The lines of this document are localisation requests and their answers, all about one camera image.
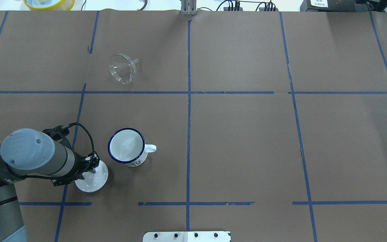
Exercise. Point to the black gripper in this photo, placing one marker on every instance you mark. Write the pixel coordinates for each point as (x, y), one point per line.
(80, 162)

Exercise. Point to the white round lid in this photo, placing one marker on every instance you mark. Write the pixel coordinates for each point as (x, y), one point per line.
(92, 182)

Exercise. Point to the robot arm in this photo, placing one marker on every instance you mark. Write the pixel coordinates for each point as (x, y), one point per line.
(28, 153)

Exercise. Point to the white enamel mug blue rim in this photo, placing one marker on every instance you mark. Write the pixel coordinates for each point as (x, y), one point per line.
(127, 146)

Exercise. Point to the yellow rimmed bowl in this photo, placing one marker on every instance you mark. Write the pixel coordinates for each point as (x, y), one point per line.
(49, 5)

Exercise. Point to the black computer box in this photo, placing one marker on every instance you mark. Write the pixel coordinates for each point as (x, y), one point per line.
(343, 6)

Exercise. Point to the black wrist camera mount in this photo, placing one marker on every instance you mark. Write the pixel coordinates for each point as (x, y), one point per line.
(59, 134)

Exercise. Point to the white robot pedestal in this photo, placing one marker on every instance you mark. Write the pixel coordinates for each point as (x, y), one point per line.
(187, 236)

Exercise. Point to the aluminium frame post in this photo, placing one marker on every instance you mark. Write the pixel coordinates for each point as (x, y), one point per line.
(189, 7)

